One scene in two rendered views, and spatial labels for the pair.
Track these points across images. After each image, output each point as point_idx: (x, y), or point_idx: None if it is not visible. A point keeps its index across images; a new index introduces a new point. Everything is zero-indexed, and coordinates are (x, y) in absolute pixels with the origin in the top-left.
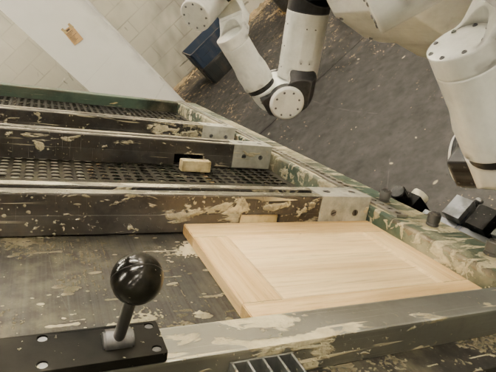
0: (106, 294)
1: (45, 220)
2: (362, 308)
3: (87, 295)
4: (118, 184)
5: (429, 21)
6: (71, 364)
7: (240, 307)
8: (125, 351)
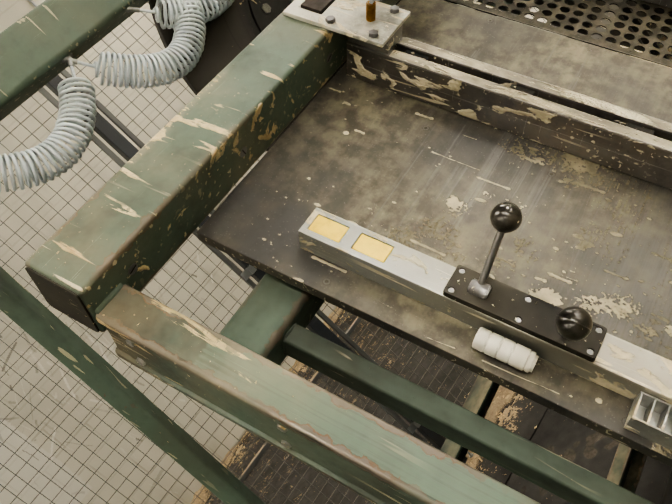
0: (609, 265)
1: (605, 153)
2: None
3: (593, 257)
4: None
5: None
6: (533, 329)
7: None
8: (569, 340)
